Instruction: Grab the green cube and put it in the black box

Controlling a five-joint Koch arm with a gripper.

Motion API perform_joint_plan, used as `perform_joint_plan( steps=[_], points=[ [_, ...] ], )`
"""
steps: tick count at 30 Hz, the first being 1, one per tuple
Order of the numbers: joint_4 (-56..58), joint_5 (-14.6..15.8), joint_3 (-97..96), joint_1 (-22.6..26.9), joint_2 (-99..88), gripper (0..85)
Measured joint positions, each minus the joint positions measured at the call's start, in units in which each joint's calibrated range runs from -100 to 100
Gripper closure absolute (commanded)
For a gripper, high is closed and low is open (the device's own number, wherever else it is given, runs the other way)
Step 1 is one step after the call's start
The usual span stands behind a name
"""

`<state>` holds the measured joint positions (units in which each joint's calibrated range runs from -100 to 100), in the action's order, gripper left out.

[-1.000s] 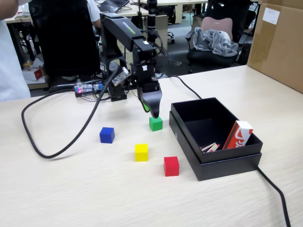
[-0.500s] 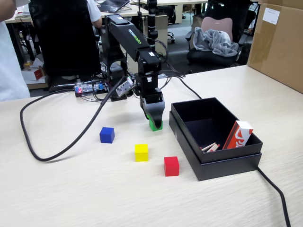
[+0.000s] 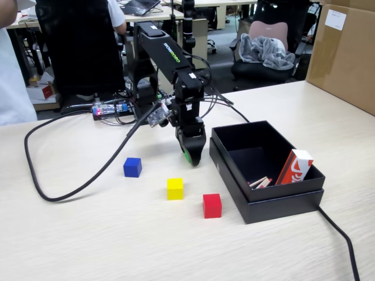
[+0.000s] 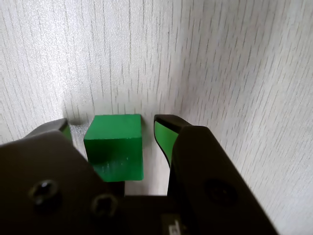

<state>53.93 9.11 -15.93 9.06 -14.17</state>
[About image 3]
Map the black cardboard box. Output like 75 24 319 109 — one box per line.
210 119 326 203

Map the small brown cardboard box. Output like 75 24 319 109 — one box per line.
30 98 61 112

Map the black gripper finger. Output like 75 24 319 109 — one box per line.
184 134 207 167
175 127 192 164

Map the seated person white shirt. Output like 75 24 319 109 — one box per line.
107 0 128 35

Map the thick black cable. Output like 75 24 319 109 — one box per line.
23 108 161 203
222 99 361 281

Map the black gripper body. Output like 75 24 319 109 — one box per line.
171 99 206 140

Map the stack of papers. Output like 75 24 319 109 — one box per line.
18 13 39 25

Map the standing person white shirt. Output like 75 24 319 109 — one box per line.
0 0 38 126

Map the thin black wire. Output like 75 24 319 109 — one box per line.
199 87 235 106
187 52 219 119

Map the beige drawer cabinet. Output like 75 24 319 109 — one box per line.
158 68 176 94
192 18 210 71

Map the red white matchbox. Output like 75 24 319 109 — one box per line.
274 148 315 186

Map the pink office chair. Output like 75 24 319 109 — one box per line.
229 20 304 91

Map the black open box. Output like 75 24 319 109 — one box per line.
209 137 325 225

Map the grey blanket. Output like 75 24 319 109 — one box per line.
239 33 296 71

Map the bare person forearm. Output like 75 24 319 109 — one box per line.
0 0 19 29

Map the bare board wrist camera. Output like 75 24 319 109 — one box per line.
146 104 172 129

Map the beige desk with panel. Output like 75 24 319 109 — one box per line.
187 0 258 30

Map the black mesh office chair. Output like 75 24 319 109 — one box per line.
35 0 125 115

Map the large brown cardboard box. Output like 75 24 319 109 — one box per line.
305 0 375 117

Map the blue wooden cube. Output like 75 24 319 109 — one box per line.
122 157 143 178

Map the dark office chair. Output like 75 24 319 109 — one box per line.
253 0 320 39

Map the yellow wooden cube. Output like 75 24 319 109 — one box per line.
166 177 184 201

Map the white paper label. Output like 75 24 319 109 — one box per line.
324 8 347 32

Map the black segmented pole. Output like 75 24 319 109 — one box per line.
180 0 196 70

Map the black laptop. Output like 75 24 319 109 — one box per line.
121 0 162 16

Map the red wooden cube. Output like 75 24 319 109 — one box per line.
202 193 223 219

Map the small white red box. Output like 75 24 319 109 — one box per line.
25 84 58 102

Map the beige office desk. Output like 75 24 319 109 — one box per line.
5 4 185 30

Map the servo controller circuit board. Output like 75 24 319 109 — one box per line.
92 101 135 118

